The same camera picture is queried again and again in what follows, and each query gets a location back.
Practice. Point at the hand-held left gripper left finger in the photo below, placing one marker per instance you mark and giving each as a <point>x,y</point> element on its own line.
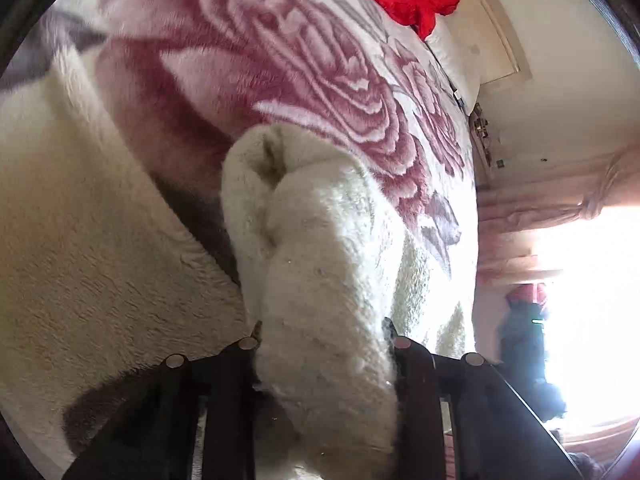
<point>235,375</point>

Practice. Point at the beige wooden bed headboard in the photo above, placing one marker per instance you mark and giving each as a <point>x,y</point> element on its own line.
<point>500,35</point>

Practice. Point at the white pillow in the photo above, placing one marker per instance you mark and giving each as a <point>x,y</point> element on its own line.
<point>460,60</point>

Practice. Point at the beige nightstand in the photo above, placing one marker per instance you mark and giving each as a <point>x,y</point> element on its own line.
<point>484,160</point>

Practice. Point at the purple floral blanket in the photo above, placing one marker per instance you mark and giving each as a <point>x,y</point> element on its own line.
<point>300,60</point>

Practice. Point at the red knitted garment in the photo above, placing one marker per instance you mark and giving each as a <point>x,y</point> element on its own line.
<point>525,294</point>

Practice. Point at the teal jacket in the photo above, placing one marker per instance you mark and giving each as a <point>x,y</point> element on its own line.
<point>522,345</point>

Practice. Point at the white tweed jacket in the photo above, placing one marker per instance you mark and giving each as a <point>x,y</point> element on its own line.
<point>320,285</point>

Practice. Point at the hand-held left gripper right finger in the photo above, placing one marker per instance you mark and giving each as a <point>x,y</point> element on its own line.
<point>415,375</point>

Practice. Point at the pink floral tied curtain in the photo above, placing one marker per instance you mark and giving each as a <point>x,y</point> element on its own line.
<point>525,220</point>

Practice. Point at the small blue white tag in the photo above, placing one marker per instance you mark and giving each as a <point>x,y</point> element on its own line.
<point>458,99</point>

